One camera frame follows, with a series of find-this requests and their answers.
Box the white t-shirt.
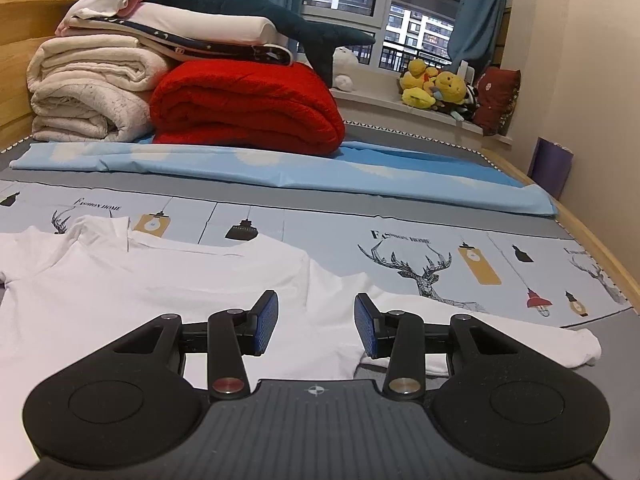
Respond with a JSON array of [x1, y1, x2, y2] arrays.
[[0, 213, 603, 391]]

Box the printed grey bed sheet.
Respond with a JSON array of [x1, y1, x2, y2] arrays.
[[1, 142, 639, 479]]

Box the light blue folded sheet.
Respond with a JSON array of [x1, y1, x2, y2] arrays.
[[10, 141, 556, 217]]

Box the purple bag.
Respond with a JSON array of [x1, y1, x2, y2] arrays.
[[527, 136, 574, 200]]

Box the red folded blanket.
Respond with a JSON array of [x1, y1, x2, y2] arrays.
[[150, 58, 345, 156]]

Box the yellow plush toys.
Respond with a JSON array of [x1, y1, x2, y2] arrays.
[[398, 58, 468, 110]]

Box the white plush toy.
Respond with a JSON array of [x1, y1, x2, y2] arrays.
[[333, 47, 359, 92]]

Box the cream folded blanket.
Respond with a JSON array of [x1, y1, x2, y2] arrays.
[[26, 35, 172, 142]]

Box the dark teal shark plush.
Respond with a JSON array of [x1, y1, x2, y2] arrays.
[[148, 0, 374, 86]]

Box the window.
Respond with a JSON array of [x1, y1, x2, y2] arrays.
[[303, 0, 460, 73]]

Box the white folded quilt stack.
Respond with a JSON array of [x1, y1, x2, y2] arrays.
[[55, 0, 293, 66]]

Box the blue curtain right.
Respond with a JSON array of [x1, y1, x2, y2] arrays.
[[447, 0, 506, 70]]

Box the wooden headboard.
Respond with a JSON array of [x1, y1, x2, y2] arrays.
[[0, 0, 77, 150]]

